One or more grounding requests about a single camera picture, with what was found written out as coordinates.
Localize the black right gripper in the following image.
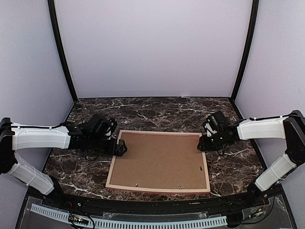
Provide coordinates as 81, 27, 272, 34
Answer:
198, 130, 226, 151

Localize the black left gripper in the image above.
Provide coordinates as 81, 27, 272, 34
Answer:
88, 135, 127, 156

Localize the brown cardboard backing board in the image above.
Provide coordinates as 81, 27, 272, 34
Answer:
109, 132, 207, 190

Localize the light wooden picture frame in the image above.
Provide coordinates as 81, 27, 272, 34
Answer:
104, 129, 211, 195

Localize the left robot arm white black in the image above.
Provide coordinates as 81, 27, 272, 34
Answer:
0, 114, 127, 208

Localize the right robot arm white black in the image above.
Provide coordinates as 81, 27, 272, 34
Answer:
197, 110, 305, 207

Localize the small circuit board with leds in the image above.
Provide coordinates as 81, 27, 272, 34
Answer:
68, 214, 89, 225

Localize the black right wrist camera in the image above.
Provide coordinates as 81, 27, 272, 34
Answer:
203, 111, 230, 137

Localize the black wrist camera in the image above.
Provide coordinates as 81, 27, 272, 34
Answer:
203, 111, 230, 137
87, 114, 117, 137

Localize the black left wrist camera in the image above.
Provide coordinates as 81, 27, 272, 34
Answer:
87, 114, 117, 137

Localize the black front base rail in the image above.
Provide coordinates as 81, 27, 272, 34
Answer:
28, 185, 284, 217

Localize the right connector board with wires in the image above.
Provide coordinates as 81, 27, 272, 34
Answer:
247, 208, 264, 219

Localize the white slotted cable duct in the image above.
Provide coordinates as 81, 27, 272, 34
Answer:
30, 204, 227, 229

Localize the black right enclosure post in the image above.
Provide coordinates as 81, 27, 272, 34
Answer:
230, 0, 259, 104

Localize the black enclosure post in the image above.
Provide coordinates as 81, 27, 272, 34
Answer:
47, 0, 78, 103
230, 0, 259, 104

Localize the black left enclosure post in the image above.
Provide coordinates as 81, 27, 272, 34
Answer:
47, 0, 78, 103

